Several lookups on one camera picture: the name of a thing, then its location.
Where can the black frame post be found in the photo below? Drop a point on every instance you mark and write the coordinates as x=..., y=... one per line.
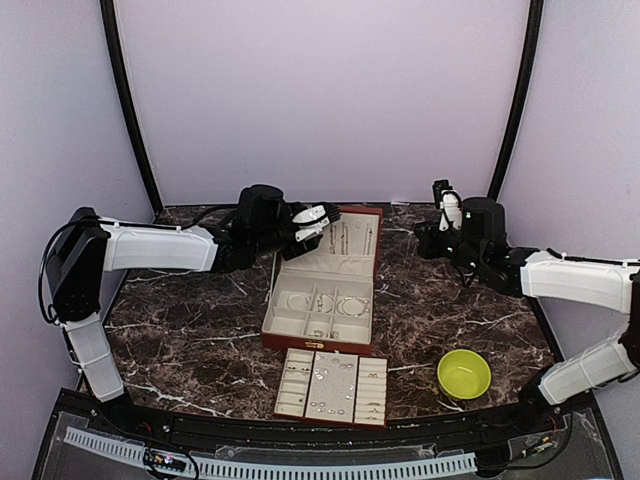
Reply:
x=525, y=70
x=125, y=97

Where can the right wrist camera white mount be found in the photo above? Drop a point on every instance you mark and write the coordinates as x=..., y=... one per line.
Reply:
x=449, y=203

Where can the white slotted cable duct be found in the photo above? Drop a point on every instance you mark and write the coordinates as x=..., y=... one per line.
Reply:
x=255, y=463

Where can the left black frame post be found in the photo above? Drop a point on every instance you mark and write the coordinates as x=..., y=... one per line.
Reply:
x=125, y=97

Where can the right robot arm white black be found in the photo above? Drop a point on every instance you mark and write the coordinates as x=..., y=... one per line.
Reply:
x=471, y=235

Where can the lime green bowl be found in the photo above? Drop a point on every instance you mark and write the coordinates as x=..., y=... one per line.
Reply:
x=463, y=374

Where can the silver pearl open bangle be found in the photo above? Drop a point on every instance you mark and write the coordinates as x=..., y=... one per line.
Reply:
x=352, y=306

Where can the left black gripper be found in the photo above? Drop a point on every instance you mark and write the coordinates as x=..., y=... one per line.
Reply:
x=302, y=248

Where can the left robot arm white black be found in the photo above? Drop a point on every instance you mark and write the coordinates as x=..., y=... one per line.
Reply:
x=88, y=246

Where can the thin silver bangle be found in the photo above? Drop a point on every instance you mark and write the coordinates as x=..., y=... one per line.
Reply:
x=298, y=302

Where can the right black frame post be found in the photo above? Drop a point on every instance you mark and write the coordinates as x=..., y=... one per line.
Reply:
x=525, y=70

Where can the red jewelry box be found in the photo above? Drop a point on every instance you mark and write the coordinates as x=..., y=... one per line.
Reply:
x=344, y=264

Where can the red jewelry tray insert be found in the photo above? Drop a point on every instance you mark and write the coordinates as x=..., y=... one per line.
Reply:
x=333, y=388

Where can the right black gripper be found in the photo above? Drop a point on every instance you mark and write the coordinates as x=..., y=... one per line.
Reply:
x=426, y=237

